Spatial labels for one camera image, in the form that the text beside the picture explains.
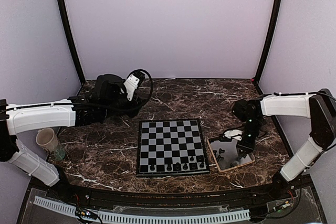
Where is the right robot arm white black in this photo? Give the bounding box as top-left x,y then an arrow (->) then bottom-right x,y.
232,89 -> 335,200

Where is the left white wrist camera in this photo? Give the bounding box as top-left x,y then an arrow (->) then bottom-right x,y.
123,69 -> 145,101

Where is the black grey chess board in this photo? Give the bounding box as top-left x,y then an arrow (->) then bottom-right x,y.
136,119 -> 210,177

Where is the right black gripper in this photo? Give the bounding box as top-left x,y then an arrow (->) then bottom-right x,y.
236,117 -> 264,158

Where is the wooden tray with dark base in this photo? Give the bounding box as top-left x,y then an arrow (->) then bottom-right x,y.
207,137 -> 256,172

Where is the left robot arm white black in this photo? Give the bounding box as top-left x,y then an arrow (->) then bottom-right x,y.
1,70 -> 147,201

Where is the left black frame post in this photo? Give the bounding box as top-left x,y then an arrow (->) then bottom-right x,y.
57,0 -> 86,85

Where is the small green circuit board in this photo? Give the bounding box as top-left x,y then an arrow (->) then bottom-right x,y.
75,207 -> 97,220

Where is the black front rail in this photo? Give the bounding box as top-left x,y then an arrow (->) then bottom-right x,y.
70,185 -> 273,207

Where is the white slotted cable duct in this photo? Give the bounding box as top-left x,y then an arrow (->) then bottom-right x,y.
33,196 -> 250,223

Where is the right black frame post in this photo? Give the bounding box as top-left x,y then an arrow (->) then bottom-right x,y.
253,0 -> 281,86

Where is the black frame post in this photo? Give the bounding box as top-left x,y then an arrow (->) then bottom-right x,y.
57,0 -> 86,85
253,0 -> 281,86

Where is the beige paper cup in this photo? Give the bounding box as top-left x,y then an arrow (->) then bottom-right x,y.
35,128 -> 66,161

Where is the black chess piece in tray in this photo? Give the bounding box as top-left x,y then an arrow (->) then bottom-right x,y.
213,148 -> 225,162

